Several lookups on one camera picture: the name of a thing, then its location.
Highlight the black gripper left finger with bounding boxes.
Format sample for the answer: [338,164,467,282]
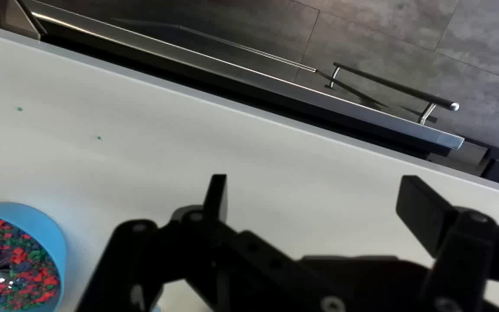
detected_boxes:
[75,171,333,312]

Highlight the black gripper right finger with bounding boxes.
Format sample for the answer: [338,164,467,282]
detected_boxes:
[395,173,499,312]

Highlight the blue bowl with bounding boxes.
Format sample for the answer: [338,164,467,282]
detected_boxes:
[0,201,70,312]

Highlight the steel dishwasher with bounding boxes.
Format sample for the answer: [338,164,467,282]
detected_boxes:
[6,0,499,175]

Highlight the colourful beads in bowl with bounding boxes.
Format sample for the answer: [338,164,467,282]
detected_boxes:
[0,211,63,310]

